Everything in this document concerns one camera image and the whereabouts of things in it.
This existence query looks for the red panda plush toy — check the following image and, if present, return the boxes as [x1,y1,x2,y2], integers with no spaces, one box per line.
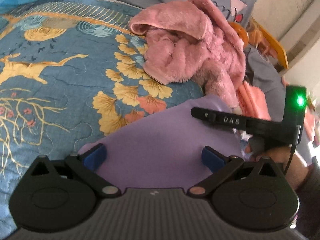
[228,22,249,48]

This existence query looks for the folded pink towel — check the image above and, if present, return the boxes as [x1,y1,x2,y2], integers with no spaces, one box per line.
[236,81,271,120]

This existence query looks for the grey cloth on armrest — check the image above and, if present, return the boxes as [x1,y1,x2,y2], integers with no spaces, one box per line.
[245,45,285,102]

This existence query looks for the pink towel on armrest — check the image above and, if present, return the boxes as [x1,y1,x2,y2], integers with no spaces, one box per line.
[304,106,315,141]

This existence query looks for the person's right hand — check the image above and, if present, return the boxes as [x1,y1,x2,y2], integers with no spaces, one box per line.
[250,146,312,190]

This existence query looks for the blue gold patterned quilt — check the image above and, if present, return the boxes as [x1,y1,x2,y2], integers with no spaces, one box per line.
[1,0,203,238]

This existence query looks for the pink fleece garment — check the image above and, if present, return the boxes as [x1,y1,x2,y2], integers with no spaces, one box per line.
[129,0,246,113]

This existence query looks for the purple sweatshirt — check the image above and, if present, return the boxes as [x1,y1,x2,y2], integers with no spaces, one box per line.
[77,94,245,189]

